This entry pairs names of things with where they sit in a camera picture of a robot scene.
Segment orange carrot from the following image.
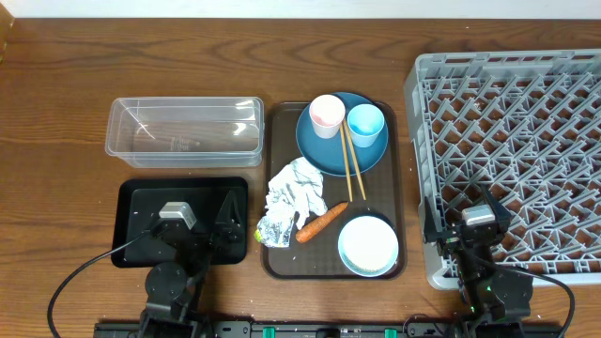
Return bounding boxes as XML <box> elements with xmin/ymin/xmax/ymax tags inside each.
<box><xmin>296</xmin><ymin>202</ymin><xmax>348</xmax><ymax>243</ymax></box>

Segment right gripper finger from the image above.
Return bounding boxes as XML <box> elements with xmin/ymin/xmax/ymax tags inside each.
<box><xmin>423</xmin><ymin>197</ymin><xmax>441</xmax><ymax>243</ymax></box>
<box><xmin>480</xmin><ymin>184</ymin><xmax>511</xmax><ymax>221</ymax></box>

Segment light blue cup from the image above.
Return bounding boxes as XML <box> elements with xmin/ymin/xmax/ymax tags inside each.
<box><xmin>347</xmin><ymin>103</ymin><xmax>385</xmax><ymax>148</ymax></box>

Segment white paper napkin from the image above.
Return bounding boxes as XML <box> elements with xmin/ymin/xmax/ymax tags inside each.
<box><xmin>266</xmin><ymin>157</ymin><xmax>328</xmax><ymax>230</ymax></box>

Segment grey dishwasher rack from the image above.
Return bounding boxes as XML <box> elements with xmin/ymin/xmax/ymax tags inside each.
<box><xmin>405</xmin><ymin>49</ymin><xmax>600</xmax><ymax>285</ymax></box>

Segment wooden chopstick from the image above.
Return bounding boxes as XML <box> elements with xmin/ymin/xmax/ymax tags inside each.
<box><xmin>339</xmin><ymin>122</ymin><xmax>353</xmax><ymax>203</ymax></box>
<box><xmin>343</xmin><ymin>120</ymin><xmax>367</xmax><ymax>201</ymax></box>

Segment foil snack wrapper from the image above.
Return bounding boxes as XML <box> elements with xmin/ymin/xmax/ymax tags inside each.
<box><xmin>254</xmin><ymin>212</ymin><xmax>294</xmax><ymax>248</ymax></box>

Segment black plastic tray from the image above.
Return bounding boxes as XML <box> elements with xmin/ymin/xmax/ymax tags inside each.
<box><xmin>111</xmin><ymin>176</ymin><xmax>249</xmax><ymax>269</ymax></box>

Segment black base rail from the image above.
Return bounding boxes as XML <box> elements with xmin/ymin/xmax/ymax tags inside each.
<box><xmin>92</xmin><ymin>319</ymin><xmax>564</xmax><ymax>338</ymax></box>

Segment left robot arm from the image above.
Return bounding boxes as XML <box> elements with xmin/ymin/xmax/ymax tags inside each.
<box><xmin>137</xmin><ymin>191</ymin><xmax>246</xmax><ymax>338</ymax></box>

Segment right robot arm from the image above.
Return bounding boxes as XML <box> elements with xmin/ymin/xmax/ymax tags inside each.
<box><xmin>423</xmin><ymin>190</ymin><xmax>533</xmax><ymax>337</ymax></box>

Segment light blue bowl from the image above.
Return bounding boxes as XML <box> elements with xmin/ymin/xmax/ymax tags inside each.
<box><xmin>337</xmin><ymin>215</ymin><xmax>400</xmax><ymax>278</ymax></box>

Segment clear plastic bin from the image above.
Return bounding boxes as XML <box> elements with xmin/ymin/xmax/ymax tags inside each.
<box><xmin>105</xmin><ymin>97</ymin><xmax>265</xmax><ymax>168</ymax></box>

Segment dark blue plate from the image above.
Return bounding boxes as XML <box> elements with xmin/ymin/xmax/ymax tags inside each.
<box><xmin>296</xmin><ymin>92</ymin><xmax>389</xmax><ymax>177</ymax></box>

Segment pink cup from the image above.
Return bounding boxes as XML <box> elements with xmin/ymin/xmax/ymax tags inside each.
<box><xmin>309</xmin><ymin>94</ymin><xmax>346</xmax><ymax>139</ymax></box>

